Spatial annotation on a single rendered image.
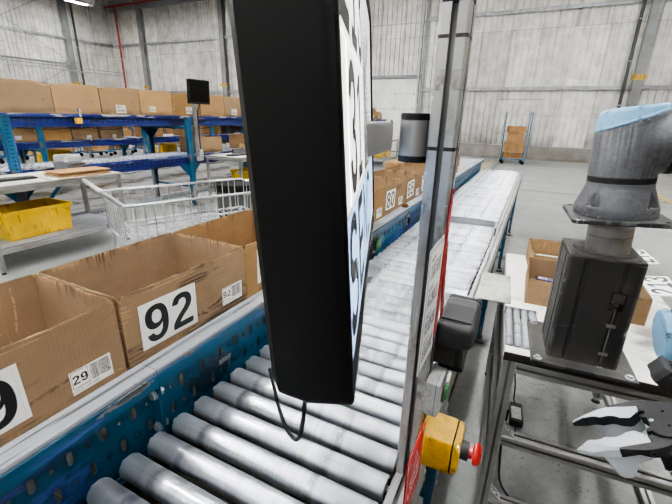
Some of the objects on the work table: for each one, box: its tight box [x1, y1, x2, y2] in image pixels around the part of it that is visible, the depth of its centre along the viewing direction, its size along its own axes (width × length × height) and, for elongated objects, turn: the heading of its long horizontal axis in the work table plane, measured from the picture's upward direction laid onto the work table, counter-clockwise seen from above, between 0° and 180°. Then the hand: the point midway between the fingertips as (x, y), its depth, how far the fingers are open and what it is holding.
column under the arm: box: [527, 238, 649, 386], centre depth 112 cm, size 26×26×33 cm
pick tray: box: [525, 238, 561, 266], centre depth 179 cm, size 28×38×10 cm
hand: (582, 431), depth 59 cm, fingers open, 5 cm apart
